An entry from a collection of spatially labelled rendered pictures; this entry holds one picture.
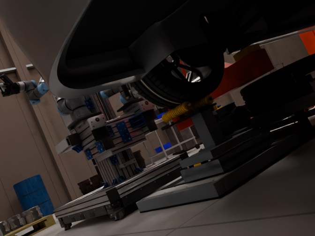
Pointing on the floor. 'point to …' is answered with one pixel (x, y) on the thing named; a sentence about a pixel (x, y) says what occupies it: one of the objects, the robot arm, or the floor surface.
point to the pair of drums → (33, 195)
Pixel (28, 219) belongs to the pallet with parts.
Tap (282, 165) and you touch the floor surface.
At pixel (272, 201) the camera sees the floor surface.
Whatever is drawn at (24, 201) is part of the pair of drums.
